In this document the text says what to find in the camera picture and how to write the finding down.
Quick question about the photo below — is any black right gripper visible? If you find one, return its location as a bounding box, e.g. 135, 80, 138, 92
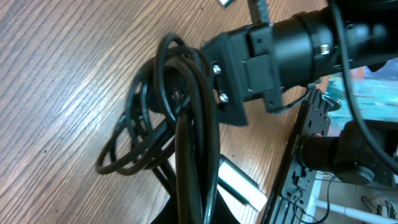
201, 23, 283, 126

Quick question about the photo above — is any black cable bundle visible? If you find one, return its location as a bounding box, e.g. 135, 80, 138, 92
95, 32, 268, 224

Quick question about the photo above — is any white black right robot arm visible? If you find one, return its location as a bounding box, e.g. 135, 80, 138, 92
203, 1, 397, 184

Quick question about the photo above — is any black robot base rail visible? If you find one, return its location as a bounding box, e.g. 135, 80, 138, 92
261, 89, 338, 223

